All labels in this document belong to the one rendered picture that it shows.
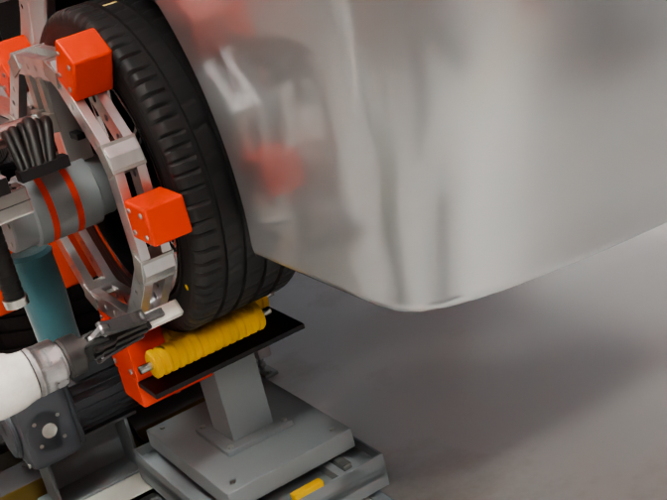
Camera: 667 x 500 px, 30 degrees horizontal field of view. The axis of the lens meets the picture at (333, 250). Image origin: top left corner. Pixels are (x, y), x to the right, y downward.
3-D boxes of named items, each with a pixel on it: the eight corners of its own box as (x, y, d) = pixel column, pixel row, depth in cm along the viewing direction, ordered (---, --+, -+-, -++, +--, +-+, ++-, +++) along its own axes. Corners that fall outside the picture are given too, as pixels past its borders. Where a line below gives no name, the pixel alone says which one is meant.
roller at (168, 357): (280, 325, 249) (273, 300, 247) (150, 388, 236) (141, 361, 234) (266, 318, 254) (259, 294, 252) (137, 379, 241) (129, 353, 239)
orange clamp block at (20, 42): (45, 65, 245) (24, 33, 248) (7, 78, 242) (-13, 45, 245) (44, 87, 251) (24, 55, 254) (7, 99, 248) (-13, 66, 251)
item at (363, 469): (391, 487, 260) (381, 447, 256) (244, 571, 244) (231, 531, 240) (274, 414, 301) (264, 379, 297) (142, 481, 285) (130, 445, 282)
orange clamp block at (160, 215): (172, 221, 218) (194, 231, 211) (132, 238, 215) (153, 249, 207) (161, 185, 216) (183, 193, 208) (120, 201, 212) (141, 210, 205)
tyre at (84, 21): (332, 140, 210) (141, -93, 238) (210, 189, 199) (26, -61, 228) (285, 347, 262) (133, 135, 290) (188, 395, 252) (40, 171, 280)
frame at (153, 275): (201, 343, 226) (116, 56, 207) (170, 358, 223) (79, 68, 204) (91, 278, 271) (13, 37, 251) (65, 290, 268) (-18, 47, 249)
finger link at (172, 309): (141, 315, 226) (142, 313, 226) (175, 300, 229) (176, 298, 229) (149, 328, 225) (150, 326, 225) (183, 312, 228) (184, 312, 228)
